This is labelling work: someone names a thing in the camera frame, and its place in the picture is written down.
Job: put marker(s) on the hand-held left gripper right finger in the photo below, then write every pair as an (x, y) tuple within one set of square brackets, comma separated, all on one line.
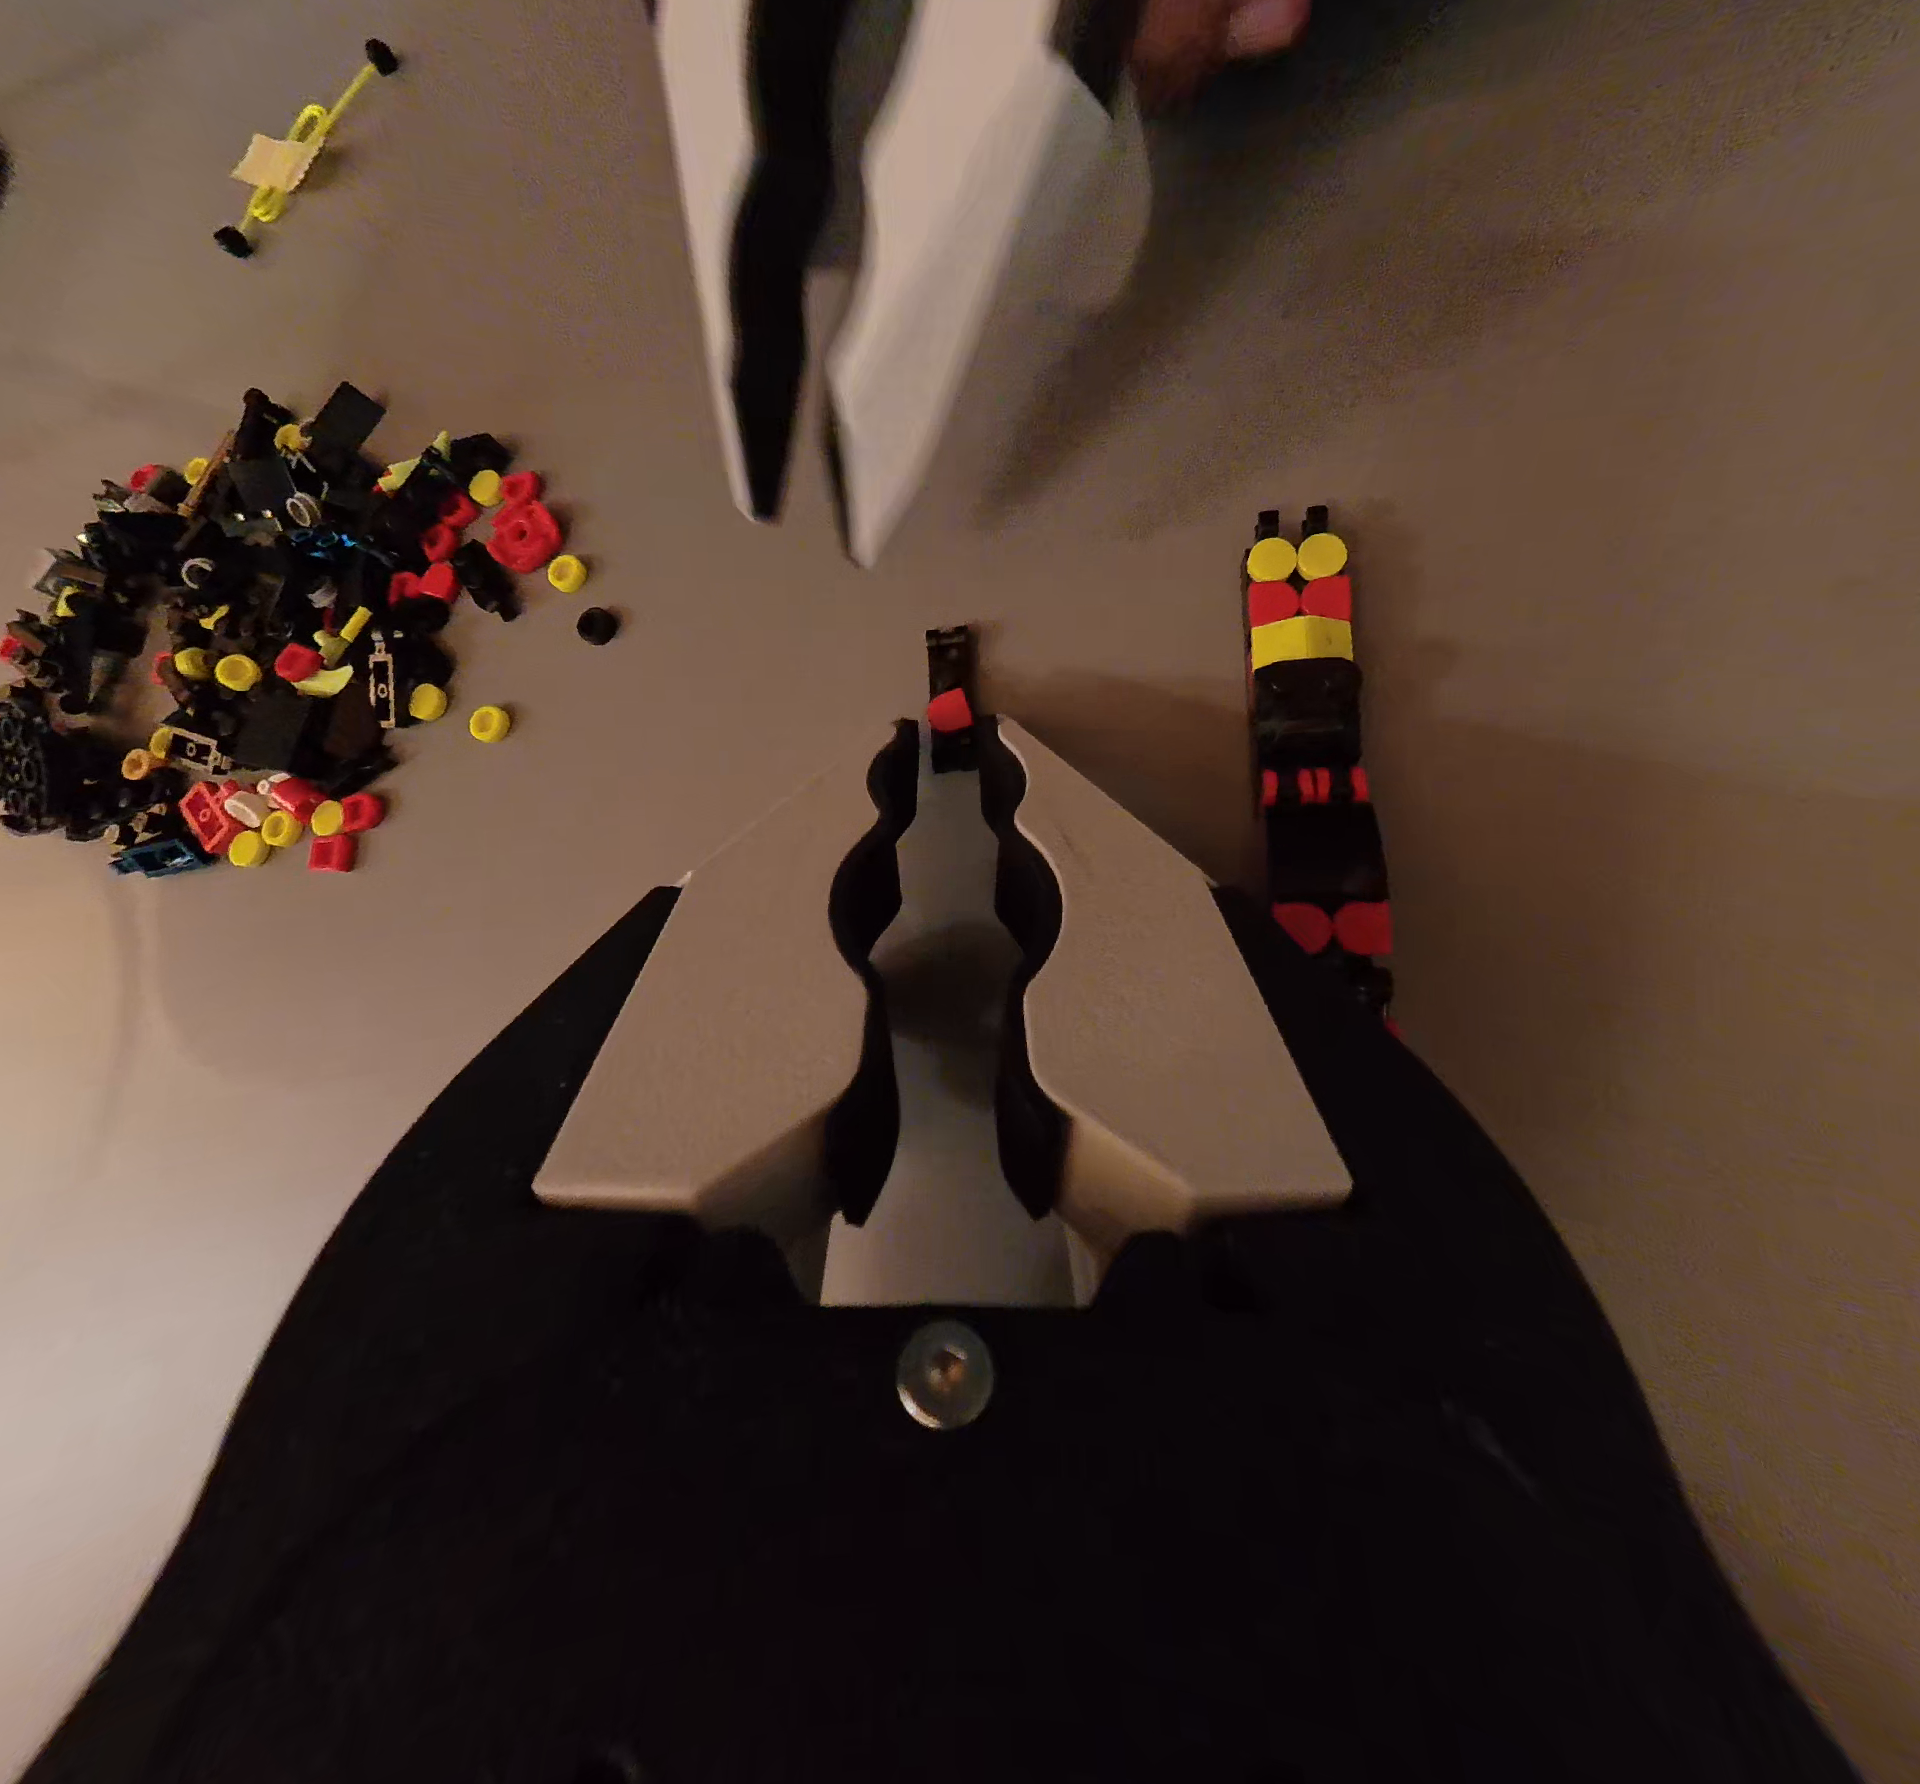
[(1185, 1035)]

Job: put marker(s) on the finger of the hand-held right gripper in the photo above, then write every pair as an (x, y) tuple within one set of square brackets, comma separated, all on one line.
[(698, 89), (974, 208)]

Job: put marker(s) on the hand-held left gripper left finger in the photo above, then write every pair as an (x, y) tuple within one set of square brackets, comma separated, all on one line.
[(721, 1035)]

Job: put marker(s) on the small black red lego piece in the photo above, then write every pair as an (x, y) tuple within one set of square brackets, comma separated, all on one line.
[(949, 713)]

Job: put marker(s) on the black red yellow lego assembly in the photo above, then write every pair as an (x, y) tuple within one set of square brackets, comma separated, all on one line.
[(1313, 855)]

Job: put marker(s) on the yellow round lego stud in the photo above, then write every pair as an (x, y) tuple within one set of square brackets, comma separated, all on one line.
[(489, 722), (567, 572)]

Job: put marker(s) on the yellow lego axle assembly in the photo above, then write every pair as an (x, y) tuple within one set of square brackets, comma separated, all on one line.
[(285, 165)]

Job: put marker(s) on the black round lego stud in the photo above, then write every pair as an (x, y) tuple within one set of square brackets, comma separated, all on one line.
[(596, 626)]

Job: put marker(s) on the pile of loose lego pieces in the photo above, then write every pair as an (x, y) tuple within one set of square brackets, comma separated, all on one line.
[(285, 628)]

